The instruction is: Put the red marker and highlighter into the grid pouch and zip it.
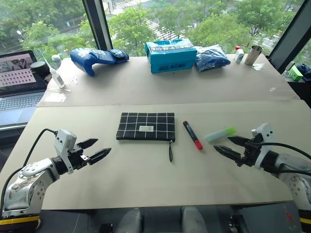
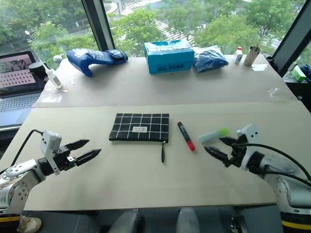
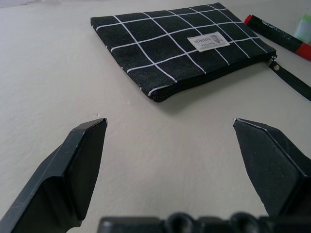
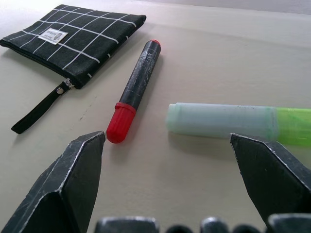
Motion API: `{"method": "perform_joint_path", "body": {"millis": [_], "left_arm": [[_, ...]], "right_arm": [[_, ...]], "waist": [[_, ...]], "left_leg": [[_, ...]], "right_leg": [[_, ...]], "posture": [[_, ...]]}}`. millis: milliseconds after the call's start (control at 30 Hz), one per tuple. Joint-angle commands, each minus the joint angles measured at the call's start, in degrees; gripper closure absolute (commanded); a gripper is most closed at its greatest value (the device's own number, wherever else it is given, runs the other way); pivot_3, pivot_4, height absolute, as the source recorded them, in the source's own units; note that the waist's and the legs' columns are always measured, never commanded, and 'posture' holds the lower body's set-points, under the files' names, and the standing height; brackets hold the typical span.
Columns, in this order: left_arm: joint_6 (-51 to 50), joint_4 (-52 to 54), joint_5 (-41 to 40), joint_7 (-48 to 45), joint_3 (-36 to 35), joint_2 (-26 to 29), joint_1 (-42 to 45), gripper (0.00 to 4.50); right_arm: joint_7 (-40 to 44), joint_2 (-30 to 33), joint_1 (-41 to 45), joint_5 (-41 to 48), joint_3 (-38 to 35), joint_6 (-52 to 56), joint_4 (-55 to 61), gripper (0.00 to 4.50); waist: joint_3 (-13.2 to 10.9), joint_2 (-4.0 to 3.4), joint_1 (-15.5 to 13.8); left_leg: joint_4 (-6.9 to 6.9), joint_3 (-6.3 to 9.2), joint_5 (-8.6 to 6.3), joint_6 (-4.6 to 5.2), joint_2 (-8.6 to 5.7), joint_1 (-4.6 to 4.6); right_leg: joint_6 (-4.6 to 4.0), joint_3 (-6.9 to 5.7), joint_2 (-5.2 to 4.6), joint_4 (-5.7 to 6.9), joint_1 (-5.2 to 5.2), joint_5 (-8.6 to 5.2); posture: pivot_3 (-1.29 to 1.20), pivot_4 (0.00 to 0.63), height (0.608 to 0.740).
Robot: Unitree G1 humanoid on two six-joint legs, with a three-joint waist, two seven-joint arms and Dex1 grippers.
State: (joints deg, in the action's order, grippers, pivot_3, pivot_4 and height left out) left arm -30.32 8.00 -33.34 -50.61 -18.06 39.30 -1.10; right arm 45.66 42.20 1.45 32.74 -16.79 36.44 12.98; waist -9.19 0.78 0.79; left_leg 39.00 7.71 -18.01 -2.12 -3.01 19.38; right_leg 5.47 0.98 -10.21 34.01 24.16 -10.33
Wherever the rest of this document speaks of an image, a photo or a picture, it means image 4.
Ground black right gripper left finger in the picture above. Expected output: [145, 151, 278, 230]
[0, 131, 107, 233]

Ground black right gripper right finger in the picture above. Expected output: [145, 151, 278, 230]
[229, 133, 311, 227]

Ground black checked fabric pouch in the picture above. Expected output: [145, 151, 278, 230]
[0, 4, 147, 134]

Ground green highlighter with translucent cap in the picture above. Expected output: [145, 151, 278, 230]
[165, 102, 311, 147]

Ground black marker with red cap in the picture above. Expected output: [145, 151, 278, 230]
[106, 39, 161, 144]

